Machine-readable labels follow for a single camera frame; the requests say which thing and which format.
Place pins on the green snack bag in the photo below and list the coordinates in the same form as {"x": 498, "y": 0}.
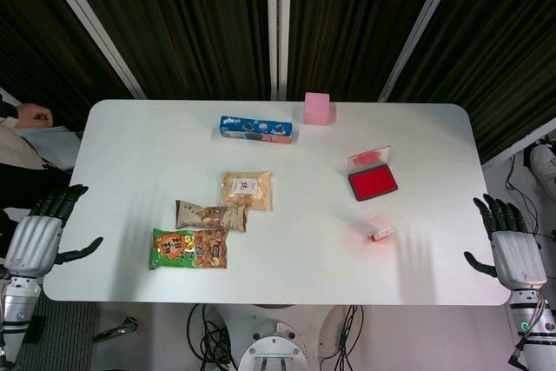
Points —
{"x": 189, "y": 249}

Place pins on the brown snack bag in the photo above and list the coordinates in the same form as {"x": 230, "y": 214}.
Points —
{"x": 210, "y": 216}

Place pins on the pink cube block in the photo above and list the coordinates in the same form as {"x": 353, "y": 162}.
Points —
{"x": 317, "y": 109}

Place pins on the white shoe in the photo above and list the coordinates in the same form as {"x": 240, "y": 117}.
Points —
{"x": 544, "y": 169}

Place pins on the dark ribbed floor mat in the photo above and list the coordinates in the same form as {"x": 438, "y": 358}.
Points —
{"x": 65, "y": 336}

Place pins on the red ink pad clear lid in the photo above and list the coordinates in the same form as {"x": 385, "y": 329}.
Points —
{"x": 372, "y": 183}

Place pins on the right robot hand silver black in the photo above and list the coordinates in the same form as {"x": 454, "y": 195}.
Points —
{"x": 517, "y": 253}

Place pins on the person's bare hand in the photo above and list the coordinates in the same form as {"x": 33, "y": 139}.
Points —
{"x": 32, "y": 115}

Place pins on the blue cookie box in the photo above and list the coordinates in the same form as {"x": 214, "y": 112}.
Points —
{"x": 256, "y": 130}

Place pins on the clear snack bag white label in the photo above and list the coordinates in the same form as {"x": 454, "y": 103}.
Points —
{"x": 245, "y": 190}

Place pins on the white box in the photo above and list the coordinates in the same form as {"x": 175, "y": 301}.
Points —
{"x": 379, "y": 234}

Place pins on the person's beige sleeve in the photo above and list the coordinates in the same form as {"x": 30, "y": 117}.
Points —
{"x": 15, "y": 145}

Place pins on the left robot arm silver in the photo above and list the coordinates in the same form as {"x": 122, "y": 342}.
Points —
{"x": 19, "y": 301}

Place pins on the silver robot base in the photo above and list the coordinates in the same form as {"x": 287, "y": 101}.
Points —
{"x": 278, "y": 347}

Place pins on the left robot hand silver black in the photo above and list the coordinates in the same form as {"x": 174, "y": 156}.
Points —
{"x": 32, "y": 240}

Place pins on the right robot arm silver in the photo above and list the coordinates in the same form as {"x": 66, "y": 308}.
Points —
{"x": 532, "y": 327}

